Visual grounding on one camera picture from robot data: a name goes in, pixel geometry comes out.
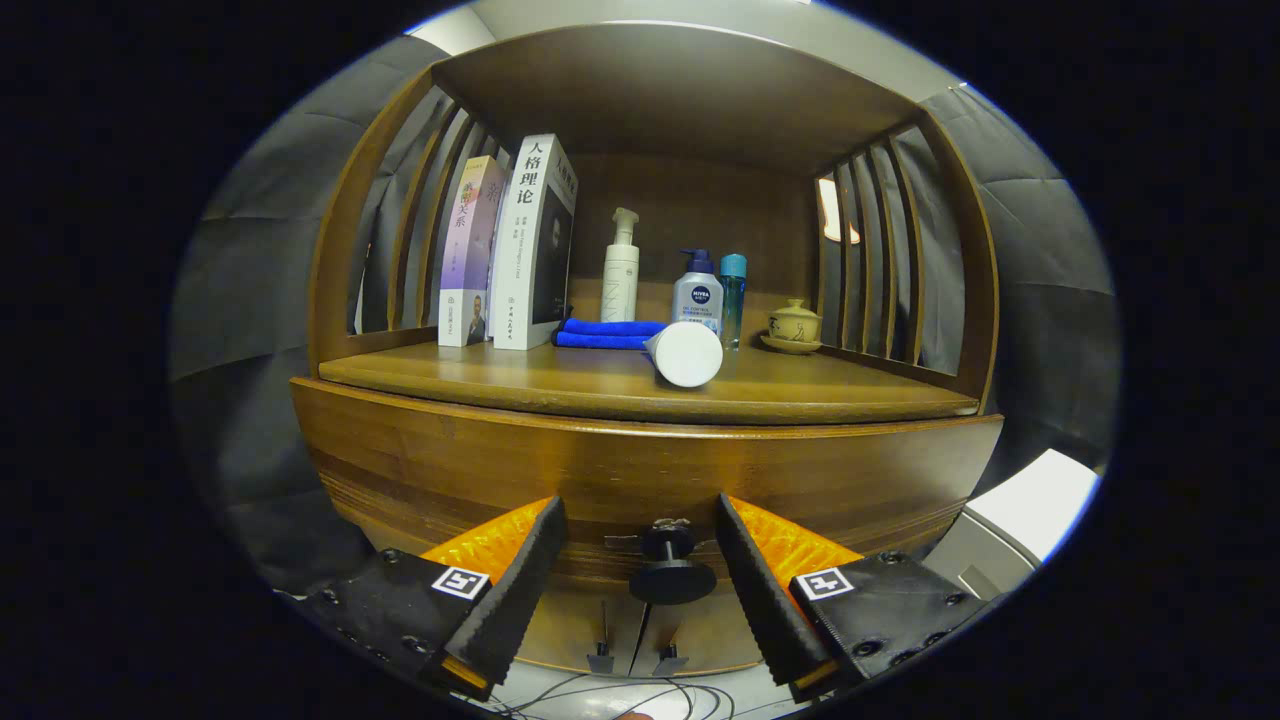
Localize grey plastic crate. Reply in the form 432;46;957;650
920;508;1036;601

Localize white bottle blue pump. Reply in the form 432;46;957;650
671;248;724;336

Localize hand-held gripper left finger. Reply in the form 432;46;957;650
290;495;569;701

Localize black door handle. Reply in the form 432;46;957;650
652;625;689;677
587;600;616;674

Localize wooden countertop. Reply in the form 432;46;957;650
318;340;981;426

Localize black round drawer knob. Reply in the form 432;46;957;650
628;525;718;606

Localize thick white black book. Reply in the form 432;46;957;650
492;133;579;351

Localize beige lidded tea cup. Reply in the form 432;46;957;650
768;298;823;343

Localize blue folded cloth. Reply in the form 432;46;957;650
552;317;669;351

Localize slim teal bottle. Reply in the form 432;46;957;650
720;253;748;351

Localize wooden cabinet door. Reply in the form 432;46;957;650
630;590;791;679
520;575;651;676

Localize brown wooden cabinet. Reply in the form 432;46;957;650
290;22;1004;679

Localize brown wooden drawer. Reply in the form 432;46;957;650
290;376;1004;601

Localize white board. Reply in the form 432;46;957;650
965;448;1101;563

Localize black floor cables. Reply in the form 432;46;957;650
490;672;741;720

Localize purple white book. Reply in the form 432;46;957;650
438;155;506;348

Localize white green tube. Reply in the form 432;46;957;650
643;320;724;389

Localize tall white pump bottle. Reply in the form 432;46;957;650
601;207;641;323

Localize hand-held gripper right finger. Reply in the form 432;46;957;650
714;493;1001;703

